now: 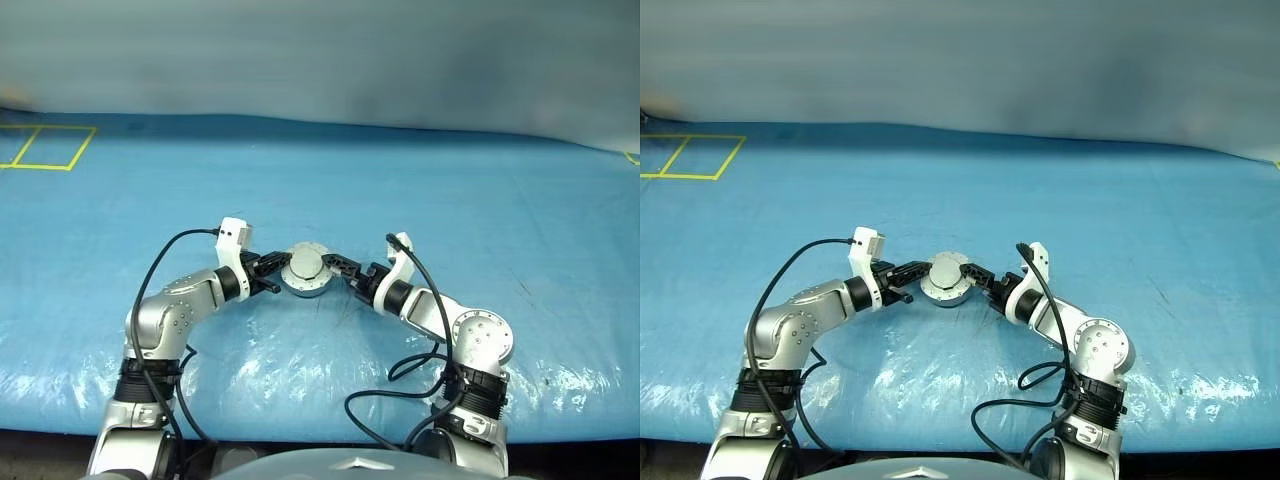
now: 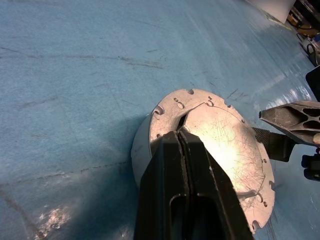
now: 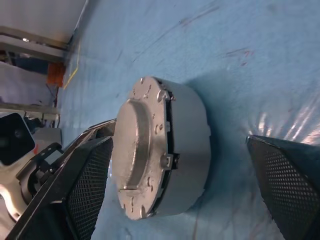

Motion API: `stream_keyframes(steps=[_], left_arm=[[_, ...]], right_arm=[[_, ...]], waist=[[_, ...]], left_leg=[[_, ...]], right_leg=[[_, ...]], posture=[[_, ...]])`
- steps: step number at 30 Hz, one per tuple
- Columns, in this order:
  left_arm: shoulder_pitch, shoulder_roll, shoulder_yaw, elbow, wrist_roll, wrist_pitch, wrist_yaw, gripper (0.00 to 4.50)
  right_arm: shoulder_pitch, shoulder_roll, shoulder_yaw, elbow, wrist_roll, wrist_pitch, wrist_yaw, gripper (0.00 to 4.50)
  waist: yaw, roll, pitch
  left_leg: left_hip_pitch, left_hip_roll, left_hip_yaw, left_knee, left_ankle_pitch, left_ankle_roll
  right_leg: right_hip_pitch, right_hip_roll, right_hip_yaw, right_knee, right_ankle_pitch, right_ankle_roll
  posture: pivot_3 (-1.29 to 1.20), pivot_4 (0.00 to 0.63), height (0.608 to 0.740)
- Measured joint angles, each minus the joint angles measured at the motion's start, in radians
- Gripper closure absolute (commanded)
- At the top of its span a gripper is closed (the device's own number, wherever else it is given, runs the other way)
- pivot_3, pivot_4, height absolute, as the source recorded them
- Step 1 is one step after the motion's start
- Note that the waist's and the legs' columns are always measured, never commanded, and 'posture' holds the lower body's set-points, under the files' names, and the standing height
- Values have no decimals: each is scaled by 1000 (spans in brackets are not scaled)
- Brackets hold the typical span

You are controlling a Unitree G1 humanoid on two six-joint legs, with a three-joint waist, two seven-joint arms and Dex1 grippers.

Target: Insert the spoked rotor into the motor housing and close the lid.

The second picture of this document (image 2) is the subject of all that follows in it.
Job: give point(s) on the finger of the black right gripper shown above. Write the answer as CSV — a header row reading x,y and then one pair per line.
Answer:
x,y
275,146
282,117

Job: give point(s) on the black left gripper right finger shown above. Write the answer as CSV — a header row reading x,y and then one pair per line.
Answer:
x,y
207,185

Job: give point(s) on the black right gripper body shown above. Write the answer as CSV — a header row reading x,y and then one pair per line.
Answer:
x,y
311,167

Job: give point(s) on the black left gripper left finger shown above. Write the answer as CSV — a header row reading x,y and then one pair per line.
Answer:
x,y
160,180

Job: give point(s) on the silver round motor lid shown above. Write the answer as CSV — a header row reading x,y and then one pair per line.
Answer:
x,y
225,140

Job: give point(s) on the white panel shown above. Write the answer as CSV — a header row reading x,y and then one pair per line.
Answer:
x,y
275,8

